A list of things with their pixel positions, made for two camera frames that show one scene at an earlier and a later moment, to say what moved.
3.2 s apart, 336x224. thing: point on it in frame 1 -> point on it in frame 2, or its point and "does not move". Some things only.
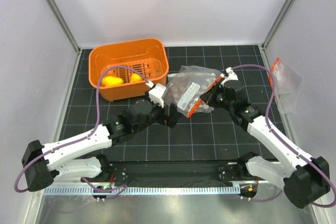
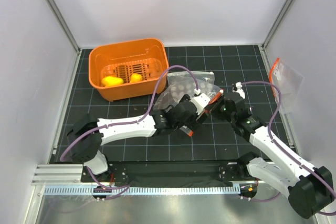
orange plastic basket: [148, 56] does not move
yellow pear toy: [135, 77] does not move
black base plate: [177, 173] does not move
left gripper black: [169, 120] -> [194, 121]
